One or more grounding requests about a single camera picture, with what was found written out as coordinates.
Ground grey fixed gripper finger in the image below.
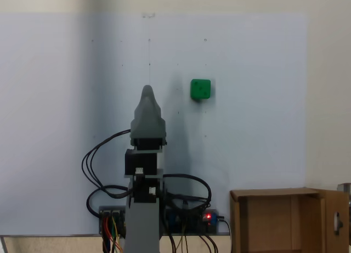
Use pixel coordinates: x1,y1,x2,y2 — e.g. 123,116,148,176
134,85,161,113

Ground green die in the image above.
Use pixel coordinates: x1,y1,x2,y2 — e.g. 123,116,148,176
190,78,212,102

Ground white paper sheet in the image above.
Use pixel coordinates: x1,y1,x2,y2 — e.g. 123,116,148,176
0,13,308,236

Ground circuit board with blue parts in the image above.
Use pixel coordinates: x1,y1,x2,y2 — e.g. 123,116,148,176
163,207,223,234

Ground brown cardboard box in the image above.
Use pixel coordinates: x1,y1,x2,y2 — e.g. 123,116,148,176
229,187,344,253

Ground black gripper servo cable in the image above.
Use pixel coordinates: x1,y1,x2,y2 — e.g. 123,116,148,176
81,128,132,199

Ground black elbow servo cable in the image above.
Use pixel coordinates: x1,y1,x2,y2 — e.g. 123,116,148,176
163,173,212,210

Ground black looped base cable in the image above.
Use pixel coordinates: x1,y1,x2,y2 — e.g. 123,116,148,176
86,184,129,218

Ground circuit board with jumper wires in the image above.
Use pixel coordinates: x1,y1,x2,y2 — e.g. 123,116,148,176
98,205,127,234

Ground orange jumper wire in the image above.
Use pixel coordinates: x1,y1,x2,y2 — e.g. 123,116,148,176
103,217,123,252

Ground black power cable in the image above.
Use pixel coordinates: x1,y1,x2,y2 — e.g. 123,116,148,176
218,216,234,253

